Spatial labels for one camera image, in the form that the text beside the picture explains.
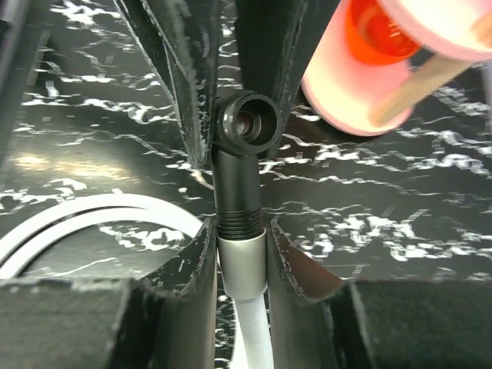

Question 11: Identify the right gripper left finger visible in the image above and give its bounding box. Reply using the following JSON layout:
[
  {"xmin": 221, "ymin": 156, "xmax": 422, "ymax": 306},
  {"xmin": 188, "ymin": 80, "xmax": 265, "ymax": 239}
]
[{"xmin": 1, "ymin": 219, "xmax": 217, "ymax": 368}]

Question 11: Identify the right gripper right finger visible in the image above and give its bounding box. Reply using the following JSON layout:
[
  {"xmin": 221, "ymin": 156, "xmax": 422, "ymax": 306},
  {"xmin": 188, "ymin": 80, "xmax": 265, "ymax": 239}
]
[{"xmin": 267, "ymin": 222, "xmax": 491, "ymax": 368}]

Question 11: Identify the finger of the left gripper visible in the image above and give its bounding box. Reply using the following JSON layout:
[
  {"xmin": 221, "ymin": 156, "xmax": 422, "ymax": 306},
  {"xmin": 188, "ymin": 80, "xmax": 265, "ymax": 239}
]
[
  {"xmin": 234, "ymin": 0, "xmax": 308, "ymax": 158},
  {"xmin": 115, "ymin": 0, "xmax": 221, "ymax": 168}
]

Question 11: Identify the black elbow pipe fitting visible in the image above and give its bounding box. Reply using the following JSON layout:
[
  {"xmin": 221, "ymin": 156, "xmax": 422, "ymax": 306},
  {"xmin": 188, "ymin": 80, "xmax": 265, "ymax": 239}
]
[{"xmin": 211, "ymin": 90, "xmax": 281, "ymax": 241}]

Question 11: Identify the white hose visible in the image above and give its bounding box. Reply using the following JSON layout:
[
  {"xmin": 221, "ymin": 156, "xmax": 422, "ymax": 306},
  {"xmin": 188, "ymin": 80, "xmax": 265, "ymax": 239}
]
[{"xmin": 0, "ymin": 192, "xmax": 276, "ymax": 369}]

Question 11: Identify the orange bowl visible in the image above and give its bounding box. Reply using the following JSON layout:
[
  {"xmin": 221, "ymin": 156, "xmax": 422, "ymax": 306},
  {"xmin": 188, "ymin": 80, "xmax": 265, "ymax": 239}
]
[{"xmin": 344, "ymin": 0, "xmax": 421, "ymax": 66}]

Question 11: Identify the pink three-tier shelf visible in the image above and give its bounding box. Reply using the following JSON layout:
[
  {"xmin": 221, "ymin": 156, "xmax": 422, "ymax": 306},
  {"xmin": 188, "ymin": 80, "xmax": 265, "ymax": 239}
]
[{"xmin": 301, "ymin": 0, "xmax": 491, "ymax": 136}]

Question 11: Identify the black marbled mat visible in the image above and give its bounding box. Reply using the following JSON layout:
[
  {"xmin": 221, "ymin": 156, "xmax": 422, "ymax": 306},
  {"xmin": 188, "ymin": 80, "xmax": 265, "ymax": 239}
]
[{"xmin": 0, "ymin": 0, "xmax": 492, "ymax": 369}]

